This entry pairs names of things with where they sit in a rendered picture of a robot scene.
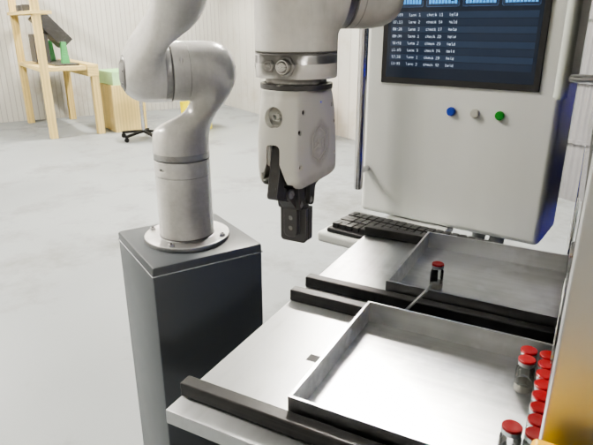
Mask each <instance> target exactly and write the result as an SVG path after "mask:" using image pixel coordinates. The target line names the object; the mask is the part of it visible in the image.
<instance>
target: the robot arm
mask: <svg viewBox="0 0 593 445"><path fill-rule="evenodd" d="M206 2H207V0H150V3H149V5H148V8H147V11H146V14H145V15H144V17H143V19H142V20H141V21H140V22H139V24H138V26H137V27H136V28H135V30H134V31H133V33H132V34H131V36H130V38H129V40H128V41H127V42H126V44H125V46H124V49H123V52H122V54H121V57H120V61H119V63H118V64H119V67H118V73H119V80H120V83H121V84H120V85H121V87H122V88H123V90H124V91H125V92H126V94H127V95H129V96H130V97H131V98H132V99H134V100H136V101H139V102H185V101H189V102H190V103H189V105H188V107H187V108H186V110H185V111H184V112H183V113H182V114H180V115H179V116H177V117H174V118H172V119H170V120H169V121H167V122H165V123H163V124H160V125H159V126H158V127H156V128H155V129H154V132H153V136H152V146H153V156H154V175H155V185H156V195H157V205H158V215H159V224H158V225H156V226H152V227H150V230H148V231H147V232H146V234H145V236H144V237H145V243H146V245H148V246H149V247H151V248H153V249H155V250H157V251H161V252H166V253H193V252H199V251H204V250H207V249H211V248H214V247H216V246H218V245H221V244H223V243H224V242H225V241H226V240H227V239H228V238H229V228H228V227H227V226H226V225H225V224H223V223H221V222H217V221H214V216H213V200H212V184H211V169H210V152H209V133H210V127H211V124H212V122H213V119H214V116H215V115H216V113H217V112H218V110H219V109H220V107H221V106H222V104H223V103H224V102H225V101H226V100H227V98H228V97H229V95H230V93H231V91H232V89H233V87H234V85H235V82H236V66H235V62H234V59H233V56H232V55H231V54H230V52H229V51H228V50H227V49H226V48H225V47H224V46H222V45H221V44H220V43H218V42H214V41H176V39H177V38H179V37H180V36H181V35H183V34H184V33H186V32H187V31H188V30H190V29H191V28H192V27H193V26H194V25H195V24H196V22H197V21H198V20H199V18H200V16H201V15H202V13H203V11H204V9H205V7H206ZM403 3H404V0H254V30H255V61H254V67H255V70H256V77H257V78H261V79H266V80H265V81H261V82H260V88H262V92H261V100H260V108H259V137H258V160H259V177H260V180H261V181H262V183H264V184H266V185H268V188H267V198H268V199H269V200H278V206H279V207H280V208H281V238H283V239H286V240H290V241H295V242H299V243H305V242H306V241H307V240H309V239H310V238H312V206H309V205H312V204H313V202H314V196H315V185H316V184H317V182H318V181H319V180H320V179H321V178H323V177H325V176H327V175H328V174H330V173H331V172H332V171H333V170H334V167H335V119H334V98H333V92H332V88H333V82H332V81H328V80H327V79H332V78H336V77H337V61H338V52H337V51H338V34H339V32H340V29H366V28H374V27H380V26H384V25H386V24H388V23H390V22H391V21H393V20H394V19H395V18H396V17H397V15H398V14H399V13H400V11H401V9H402V6H403Z"/></svg>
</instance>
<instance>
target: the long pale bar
mask: <svg viewBox="0 0 593 445"><path fill-rule="evenodd" d="M582 5H583V0H568V3H567V14H566V19H565V25H564V31H563V36H562V43H561V48H560V53H559V64H558V70H557V76H556V81H555V87H554V93H553V97H554V98H555V100H565V98H567V95H568V89H569V84H570V83H588V84H593V75H590V74H571V73H572V68H573V62H574V53H575V47H576V42H577V36H578V31H579V25H580V20H581V15H582Z"/></svg>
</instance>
